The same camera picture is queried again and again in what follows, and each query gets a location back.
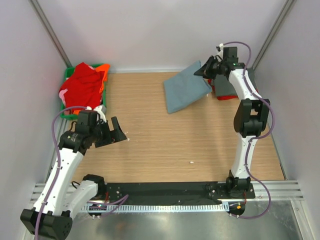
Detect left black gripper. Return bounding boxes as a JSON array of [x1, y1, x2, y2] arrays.
[[89, 116, 126, 148]]

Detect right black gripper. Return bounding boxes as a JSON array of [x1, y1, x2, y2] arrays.
[[195, 55, 226, 80]]

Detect blue-grey t shirt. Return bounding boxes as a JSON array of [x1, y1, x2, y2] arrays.
[[163, 60, 212, 114]]

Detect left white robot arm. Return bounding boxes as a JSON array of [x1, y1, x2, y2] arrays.
[[20, 109, 127, 240]]

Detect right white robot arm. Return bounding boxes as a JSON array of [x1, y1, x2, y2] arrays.
[[194, 43, 270, 199]]

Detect folded grey t shirt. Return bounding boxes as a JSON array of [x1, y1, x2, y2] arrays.
[[211, 67, 260, 98]]

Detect folded red t shirt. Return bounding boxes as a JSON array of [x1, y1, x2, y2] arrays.
[[207, 79, 237, 101]]

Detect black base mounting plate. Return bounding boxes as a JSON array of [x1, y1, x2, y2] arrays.
[[105, 181, 256, 206]]

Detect red t shirt in bin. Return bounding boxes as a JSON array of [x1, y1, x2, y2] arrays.
[[59, 62, 105, 111]]

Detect pink t shirt in bin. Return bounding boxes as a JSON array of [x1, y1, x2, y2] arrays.
[[58, 88, 68, 107]]

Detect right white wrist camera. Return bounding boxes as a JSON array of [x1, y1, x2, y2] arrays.
[[216, 43, 224, 59]]

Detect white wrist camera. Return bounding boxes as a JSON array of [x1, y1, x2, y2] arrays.
[[216, 43, 224, 59], [85, 104, 107, 123]]

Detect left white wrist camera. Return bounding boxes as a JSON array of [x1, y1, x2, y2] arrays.
[[85, 104, 107, 123]]

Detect white slotted cable duct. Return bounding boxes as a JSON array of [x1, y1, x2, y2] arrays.
[[80, 202, 229, 215]]

